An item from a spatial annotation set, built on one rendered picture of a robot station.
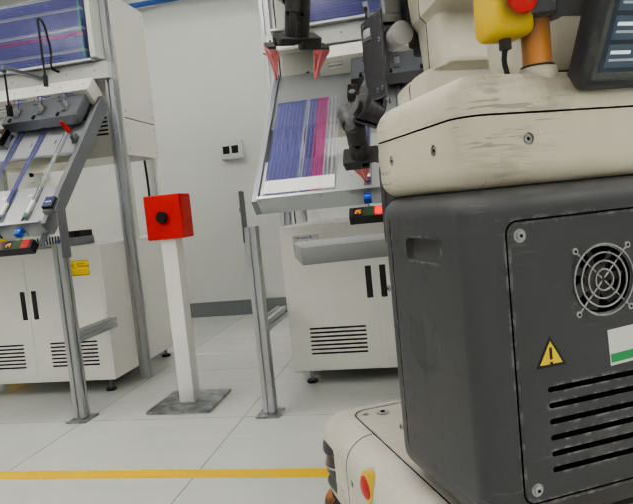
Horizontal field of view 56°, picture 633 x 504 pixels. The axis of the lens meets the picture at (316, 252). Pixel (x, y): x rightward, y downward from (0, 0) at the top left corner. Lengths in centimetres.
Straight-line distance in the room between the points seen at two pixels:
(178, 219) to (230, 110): 200
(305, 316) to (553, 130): 167
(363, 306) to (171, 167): 231
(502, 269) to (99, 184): 394
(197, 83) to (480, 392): 366
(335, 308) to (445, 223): 157
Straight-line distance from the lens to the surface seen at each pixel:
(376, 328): 223
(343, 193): 187
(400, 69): 225
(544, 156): 70
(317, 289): 223
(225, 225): 405
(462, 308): 68
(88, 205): 449
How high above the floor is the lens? 69
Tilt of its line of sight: 4 degrees down
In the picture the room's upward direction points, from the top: 6 degrees counter-clockwise
